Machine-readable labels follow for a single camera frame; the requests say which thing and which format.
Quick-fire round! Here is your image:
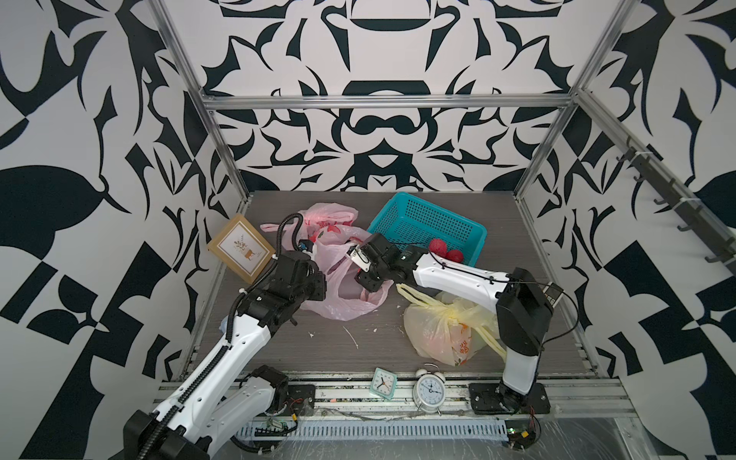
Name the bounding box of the pink plastic bag front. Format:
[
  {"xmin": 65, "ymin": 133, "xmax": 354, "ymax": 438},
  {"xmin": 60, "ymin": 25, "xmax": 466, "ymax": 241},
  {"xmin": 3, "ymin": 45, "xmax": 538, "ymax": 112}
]
[{"xmin": 300, "ymin": 224, "xmax": 393, "ymax": 321}]

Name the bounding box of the pink plastic bag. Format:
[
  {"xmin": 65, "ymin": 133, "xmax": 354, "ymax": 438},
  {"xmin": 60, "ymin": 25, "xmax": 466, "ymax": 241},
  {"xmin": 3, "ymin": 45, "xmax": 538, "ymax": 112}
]
[
  {"xmin": 300, "ymin": 224, "xmax": 393, "ymax": 321},
  {"xmin": 283, "ymin": 203, "xmax": 370, "ymax": 248}
]

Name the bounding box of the yellow plastic bag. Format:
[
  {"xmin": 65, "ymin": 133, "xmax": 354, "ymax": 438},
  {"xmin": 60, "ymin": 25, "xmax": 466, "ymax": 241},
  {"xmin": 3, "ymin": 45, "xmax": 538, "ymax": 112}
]
[{"xmin": 397, "ymin": 284, "xmax": 507, "ymax": 367}]

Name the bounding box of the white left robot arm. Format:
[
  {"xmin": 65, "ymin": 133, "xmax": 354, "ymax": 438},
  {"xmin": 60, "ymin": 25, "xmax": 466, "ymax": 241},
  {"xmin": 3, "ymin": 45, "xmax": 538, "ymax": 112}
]
[{"xmin": 116, "ymin": 251, "xmax": 327, "ymax": 459}]

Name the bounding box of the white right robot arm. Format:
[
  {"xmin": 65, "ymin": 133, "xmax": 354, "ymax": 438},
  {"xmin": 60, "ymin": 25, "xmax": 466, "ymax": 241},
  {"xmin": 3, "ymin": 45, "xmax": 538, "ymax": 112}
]
[{"xmin": 347, "ymin": 234, "xmax": 563, "ymax": 398}]

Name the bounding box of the pink plastic bag rear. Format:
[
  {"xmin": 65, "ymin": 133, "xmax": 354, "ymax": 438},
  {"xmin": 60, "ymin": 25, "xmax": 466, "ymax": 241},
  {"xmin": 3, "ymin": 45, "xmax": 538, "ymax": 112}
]
[{"xmin": 283, "ymin": 203, "xmax": 370, "ymax": 248}]

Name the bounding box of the teal perforated plastic basket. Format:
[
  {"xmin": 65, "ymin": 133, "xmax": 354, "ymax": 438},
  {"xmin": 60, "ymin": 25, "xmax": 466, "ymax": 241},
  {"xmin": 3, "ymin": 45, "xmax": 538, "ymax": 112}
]
[{"xmin": 368, "ymin": 192, "xmax": 487, "ymax": 266}]

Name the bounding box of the gold framed picture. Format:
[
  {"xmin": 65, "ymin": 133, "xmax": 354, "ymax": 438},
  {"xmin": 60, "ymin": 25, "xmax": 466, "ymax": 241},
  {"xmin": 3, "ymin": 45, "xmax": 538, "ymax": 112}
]
[{"xmin": 207, "ymin": 214, "xmax": 275, "ymax": 284}]

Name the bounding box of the small teal square clock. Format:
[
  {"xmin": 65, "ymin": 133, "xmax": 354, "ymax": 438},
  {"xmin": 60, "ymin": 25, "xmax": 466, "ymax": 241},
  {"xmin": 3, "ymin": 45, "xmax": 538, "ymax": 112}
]
[{"xmin": 369, "ymin": 367, "xmax": 398, "ymax": 401}]

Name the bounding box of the white twin-bell alarm clock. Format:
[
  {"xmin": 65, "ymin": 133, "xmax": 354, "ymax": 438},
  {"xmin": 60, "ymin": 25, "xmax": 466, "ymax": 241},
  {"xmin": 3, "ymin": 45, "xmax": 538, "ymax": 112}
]
[{"xmin": 412, "ymin": 363, "xmax": 447, "ymax": 414}]

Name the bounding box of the grey calculator remote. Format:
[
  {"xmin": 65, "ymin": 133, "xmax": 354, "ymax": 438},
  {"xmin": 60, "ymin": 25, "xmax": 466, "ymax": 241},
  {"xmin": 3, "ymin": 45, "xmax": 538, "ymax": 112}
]
[{"xmin": 542, "ymin": 282, "xmax": 565, "ymax": 309}]

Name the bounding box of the white slotted cable duct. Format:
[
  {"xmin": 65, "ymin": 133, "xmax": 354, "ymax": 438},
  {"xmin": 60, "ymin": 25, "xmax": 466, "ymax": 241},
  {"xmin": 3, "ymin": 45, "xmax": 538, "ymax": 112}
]
[{"xmin": 236, "ymin": 419, "xmax": 508, "ymax": 442}]

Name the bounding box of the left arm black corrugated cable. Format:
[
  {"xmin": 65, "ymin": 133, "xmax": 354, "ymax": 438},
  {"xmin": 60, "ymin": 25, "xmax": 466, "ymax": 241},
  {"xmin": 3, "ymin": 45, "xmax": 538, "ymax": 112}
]
[{"xmin": 134, "ymin": 212, "xmax": 306, "ymax": 460}]

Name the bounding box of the wall hook rail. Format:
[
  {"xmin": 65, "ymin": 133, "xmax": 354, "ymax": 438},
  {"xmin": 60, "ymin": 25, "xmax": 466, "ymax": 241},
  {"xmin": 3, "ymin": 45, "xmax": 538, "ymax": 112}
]
[{"xmin": 617, "ymin": 136, "xmax": 735, "ymax": 275}]

